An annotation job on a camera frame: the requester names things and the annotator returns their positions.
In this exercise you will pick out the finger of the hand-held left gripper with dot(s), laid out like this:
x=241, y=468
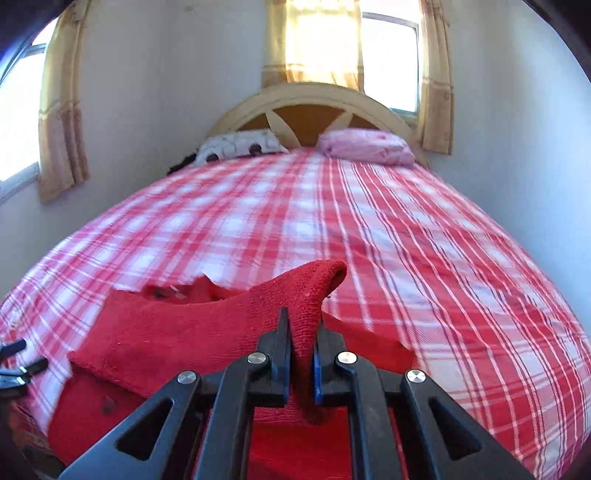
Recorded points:
x=27, y=369
x=14, y=347

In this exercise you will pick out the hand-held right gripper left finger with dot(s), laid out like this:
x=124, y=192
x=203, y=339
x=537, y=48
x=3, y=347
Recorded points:
x=280, y=367

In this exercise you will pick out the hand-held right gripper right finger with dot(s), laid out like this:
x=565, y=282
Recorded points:
x=318, y=381

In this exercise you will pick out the red knitted sweater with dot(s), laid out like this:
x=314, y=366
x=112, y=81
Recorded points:
x=161, y=337

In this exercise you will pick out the red plaid bed sheet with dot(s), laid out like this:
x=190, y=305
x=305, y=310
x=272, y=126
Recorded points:
x=369, y=230

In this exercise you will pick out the white patterned pillow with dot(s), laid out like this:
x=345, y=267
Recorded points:
x=240, y=145

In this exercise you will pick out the black cloth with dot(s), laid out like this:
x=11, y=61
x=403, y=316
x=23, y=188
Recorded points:
x=181, y=164

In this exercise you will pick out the window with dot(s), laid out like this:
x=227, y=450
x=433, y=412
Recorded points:
x=18, y=115
x=390, y=64

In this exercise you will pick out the beige curtain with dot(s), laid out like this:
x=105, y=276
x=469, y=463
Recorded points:
x=314, y=41
x=62, y=115
x=436, y=92

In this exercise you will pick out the pink pillow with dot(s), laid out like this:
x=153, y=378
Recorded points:
x=364, y=145

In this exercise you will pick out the cream wooden headboard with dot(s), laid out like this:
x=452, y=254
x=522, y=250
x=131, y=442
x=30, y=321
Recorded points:
x=300, y=94

